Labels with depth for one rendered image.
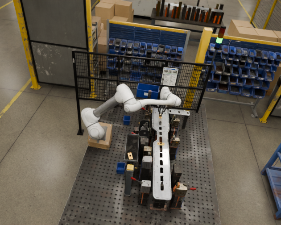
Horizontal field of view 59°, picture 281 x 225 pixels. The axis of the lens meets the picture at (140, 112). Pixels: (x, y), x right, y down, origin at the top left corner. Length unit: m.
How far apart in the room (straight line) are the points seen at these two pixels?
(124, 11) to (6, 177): 4.94
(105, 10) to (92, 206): 5.09
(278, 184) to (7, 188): 3.86
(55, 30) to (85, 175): 2.71
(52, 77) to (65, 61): 0.51
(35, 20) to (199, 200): 3.81
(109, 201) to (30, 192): 1.38
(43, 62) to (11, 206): 2.65
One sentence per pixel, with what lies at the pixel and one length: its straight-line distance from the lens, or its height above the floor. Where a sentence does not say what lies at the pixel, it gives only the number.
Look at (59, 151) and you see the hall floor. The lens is 4.17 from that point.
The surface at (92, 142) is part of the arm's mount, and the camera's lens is 3.18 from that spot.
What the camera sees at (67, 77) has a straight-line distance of 5.13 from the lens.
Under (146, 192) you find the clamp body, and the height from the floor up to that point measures 0.96.
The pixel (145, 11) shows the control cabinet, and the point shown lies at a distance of 9.25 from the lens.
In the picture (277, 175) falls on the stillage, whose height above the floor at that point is 0.16.
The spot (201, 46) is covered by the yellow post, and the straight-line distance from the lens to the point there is 3.40.
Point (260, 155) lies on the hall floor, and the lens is 4.79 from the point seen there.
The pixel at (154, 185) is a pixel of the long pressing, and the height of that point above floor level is 1.00.
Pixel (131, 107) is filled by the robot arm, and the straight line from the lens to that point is 2.55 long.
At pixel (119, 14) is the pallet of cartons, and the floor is 0.80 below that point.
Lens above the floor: 3.12
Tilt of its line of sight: 40 degrees down
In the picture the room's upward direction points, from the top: 7 degrees clockwise
